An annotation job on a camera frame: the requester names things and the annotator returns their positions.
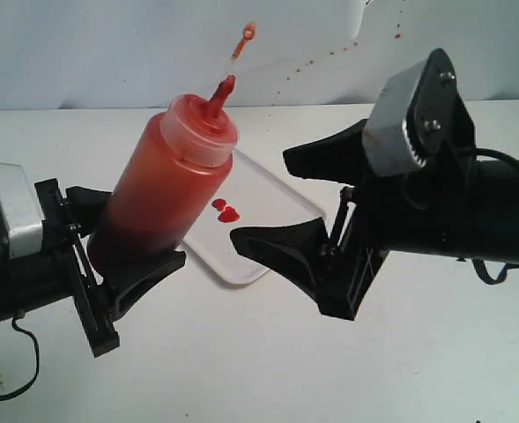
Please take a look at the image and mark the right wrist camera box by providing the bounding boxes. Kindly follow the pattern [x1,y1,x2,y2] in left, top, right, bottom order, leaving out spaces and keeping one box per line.
[360,47,458,178]

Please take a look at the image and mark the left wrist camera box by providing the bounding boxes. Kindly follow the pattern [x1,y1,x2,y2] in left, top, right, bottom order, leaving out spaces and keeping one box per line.
[0,163,44,263]

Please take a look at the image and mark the red sauce squeeze bottle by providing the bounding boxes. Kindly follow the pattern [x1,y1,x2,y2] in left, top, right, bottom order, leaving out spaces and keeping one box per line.
[87,73,239,276]

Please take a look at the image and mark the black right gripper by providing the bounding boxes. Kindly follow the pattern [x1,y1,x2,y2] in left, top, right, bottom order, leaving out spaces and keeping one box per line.
[229,74,478,322]

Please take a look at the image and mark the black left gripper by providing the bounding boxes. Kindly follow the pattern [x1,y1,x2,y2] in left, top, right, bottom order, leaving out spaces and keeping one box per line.
[34,179,186,357]

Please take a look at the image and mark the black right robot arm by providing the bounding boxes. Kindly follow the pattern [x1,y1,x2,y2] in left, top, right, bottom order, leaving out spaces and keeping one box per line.
[230,70,519,320]

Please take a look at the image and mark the white rectangular plastic tray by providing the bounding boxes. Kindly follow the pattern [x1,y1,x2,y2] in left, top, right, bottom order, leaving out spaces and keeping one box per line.
[182,150,326,286]

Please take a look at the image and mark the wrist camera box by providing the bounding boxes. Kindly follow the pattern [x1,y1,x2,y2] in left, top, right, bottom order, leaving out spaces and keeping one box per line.
[0,163,44,263]
[360,47,458,178]

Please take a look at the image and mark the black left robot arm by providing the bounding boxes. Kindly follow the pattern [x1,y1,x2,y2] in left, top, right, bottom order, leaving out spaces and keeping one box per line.
[0,163,186,357]

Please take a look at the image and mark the red sauce blobs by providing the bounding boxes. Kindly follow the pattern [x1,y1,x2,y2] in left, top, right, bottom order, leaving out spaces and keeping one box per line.
[211,198,240,224]

